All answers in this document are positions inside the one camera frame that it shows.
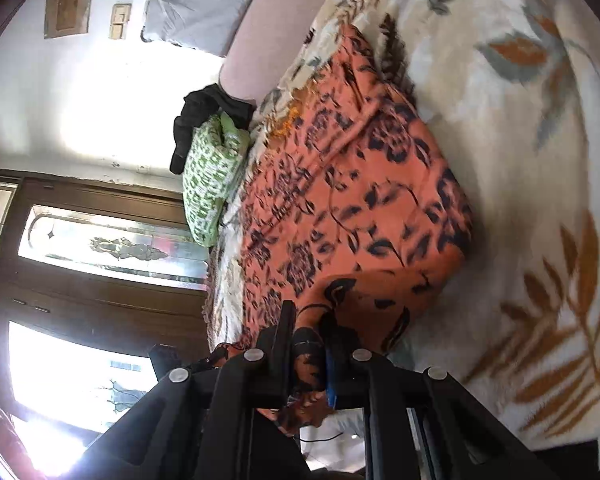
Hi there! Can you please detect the grey pillow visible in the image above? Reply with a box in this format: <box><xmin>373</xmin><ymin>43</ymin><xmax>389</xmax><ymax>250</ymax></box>
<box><xmin>141</xmin><ymin>0</ymin><xmax>276</xmax><ymax>58</ymax></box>

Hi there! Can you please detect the cream wall switch plate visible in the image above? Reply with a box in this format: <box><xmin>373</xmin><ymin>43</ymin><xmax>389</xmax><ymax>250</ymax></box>
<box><xmin>109</xmin><ymin>3</ymin><xmax>132</xmax><ymax>41</ymax></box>

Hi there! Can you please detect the orange floral garment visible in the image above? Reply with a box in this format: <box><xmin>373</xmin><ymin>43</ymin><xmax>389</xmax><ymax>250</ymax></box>
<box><xmin>207</xmin><ymin>25</ymin><xmax>473</xmax><ymax>436</ymax></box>

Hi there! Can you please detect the black garment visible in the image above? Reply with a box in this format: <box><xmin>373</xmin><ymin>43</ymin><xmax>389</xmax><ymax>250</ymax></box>
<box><xmin>169</xmin><ymin>83</ymin><xmax>257</xmax><ymax>175</ymax></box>

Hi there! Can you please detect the leaf print fleece blanket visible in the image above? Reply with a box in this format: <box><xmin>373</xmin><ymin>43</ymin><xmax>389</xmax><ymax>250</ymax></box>
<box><xmin>202</xmin><ymin>0</ymin><xmax>600</xmax><ymax>453</ymax></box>

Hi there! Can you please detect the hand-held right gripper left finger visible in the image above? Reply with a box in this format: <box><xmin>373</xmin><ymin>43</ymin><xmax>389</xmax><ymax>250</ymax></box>
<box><xmin>75</xmin><ymin>301</ymin><xmax>301</xmax><ymax>480</ymax></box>

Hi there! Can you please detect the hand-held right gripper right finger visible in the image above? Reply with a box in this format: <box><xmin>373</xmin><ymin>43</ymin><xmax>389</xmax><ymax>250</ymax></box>
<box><xmin>321</xmin><ymin>316</ymin><xmax>597</xmax><ymax>480</ymax></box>

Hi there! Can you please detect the green white patterned pillow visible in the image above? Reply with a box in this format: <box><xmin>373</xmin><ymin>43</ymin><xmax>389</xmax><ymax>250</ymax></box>
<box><xmin>182</xmin><ymin>112</ymin><xmax>251</xmax><ymax>247</ymax></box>

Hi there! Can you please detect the beige wall panel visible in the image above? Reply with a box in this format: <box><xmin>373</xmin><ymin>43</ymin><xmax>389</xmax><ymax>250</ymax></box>
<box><xmin>44</xmin><ymin>0</ymin><xmax>97</xmax><ymax>40</ymax></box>

